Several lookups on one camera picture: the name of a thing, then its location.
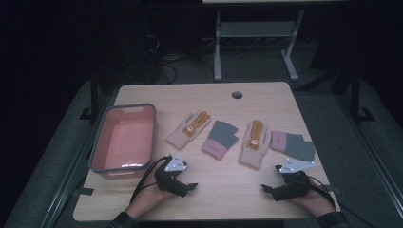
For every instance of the pink basket grey rim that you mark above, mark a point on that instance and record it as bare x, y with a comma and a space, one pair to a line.
126, 139

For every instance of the black metal frame post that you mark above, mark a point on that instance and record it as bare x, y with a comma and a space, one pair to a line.
94, 95
355, 95

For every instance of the grey fingerless glove pink cuff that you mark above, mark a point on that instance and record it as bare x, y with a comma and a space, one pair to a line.
220, 139
293, 145

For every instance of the black tape strip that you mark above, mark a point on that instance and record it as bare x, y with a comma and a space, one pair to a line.
86, 191

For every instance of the beige knit glove orange patch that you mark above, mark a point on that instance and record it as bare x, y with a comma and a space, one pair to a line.
187, 131
253, 145

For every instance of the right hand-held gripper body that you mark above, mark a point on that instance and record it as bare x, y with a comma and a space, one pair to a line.
293, 186

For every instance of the aluminium rail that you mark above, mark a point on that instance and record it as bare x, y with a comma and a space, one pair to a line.
374, 164
72, 177

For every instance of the person's right hand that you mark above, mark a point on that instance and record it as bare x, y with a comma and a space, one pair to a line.
318, 202

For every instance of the grey metal stand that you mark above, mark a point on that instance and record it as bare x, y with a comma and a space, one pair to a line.
253, 29

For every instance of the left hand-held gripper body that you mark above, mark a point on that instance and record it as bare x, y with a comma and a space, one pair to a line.
168, 180

